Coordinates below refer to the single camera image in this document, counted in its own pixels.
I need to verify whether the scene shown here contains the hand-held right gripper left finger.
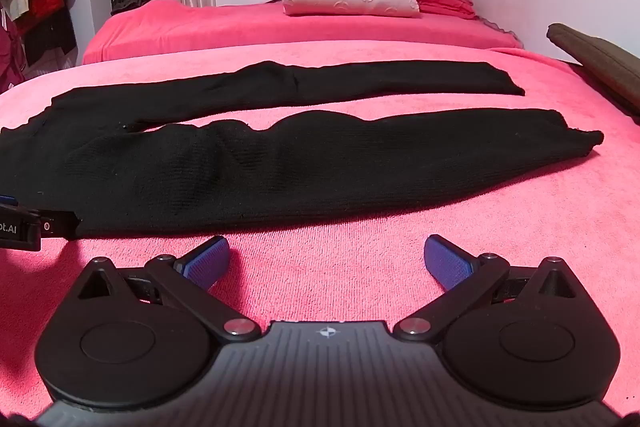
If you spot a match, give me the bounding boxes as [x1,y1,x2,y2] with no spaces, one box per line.
[70,235,262,343]

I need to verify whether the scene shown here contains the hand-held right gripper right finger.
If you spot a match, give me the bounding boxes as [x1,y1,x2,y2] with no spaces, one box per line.
[394,235,581,342]

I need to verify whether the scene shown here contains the bed with pink sheet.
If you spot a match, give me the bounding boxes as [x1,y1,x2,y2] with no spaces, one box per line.
[81,0,524,66]

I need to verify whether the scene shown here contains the brown cushion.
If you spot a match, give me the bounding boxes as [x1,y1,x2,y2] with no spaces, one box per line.
[546,23,640,96]

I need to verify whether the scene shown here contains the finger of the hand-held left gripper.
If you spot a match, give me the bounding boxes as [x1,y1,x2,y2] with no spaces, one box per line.
[40,209,82,241]

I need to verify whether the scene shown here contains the black pants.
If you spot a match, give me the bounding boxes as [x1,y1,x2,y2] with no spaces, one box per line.
[0,61,605,239]

